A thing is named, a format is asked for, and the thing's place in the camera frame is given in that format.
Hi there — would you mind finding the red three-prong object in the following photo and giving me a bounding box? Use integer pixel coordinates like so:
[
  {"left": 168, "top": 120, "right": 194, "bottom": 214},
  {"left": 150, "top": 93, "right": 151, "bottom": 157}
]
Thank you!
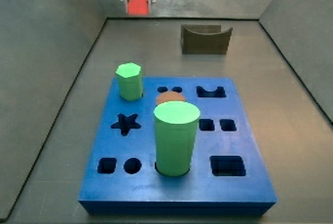
[{"left": 127, "top": 0, "right": 150, "bottom": 16}]

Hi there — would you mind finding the black curved fixture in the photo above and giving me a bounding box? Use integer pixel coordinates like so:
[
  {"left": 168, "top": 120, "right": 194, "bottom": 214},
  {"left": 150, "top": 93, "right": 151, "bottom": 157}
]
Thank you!
[{"left": 180, "top": 24, "right": 233, "bottom": 55}]

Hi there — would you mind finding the green hexagonal peg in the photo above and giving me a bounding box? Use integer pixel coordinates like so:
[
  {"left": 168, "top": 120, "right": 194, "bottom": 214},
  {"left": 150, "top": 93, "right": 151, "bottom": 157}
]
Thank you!
[{"left": 116, "top": 62, "right": 143, "bottom": 101}]

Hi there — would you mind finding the brown cylinder peg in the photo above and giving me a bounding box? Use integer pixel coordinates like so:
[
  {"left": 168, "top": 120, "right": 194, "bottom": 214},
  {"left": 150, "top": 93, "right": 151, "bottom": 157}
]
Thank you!
[{"left": 156, "top": 92, "right": 186, "bottom": 105}]

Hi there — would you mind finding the tall green cylinder peg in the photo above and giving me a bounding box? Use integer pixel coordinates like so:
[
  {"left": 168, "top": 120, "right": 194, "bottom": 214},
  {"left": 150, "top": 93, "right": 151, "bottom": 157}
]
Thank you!
[{"left": 154, "top": 101, "right": 200, "bottom": 176}]

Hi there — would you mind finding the blue shape-sorter block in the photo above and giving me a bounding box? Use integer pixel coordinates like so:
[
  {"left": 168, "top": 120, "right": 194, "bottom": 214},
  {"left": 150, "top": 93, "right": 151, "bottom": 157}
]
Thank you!
[{"left": 77, "top": 77, "right": 277, "bottom": 216}]

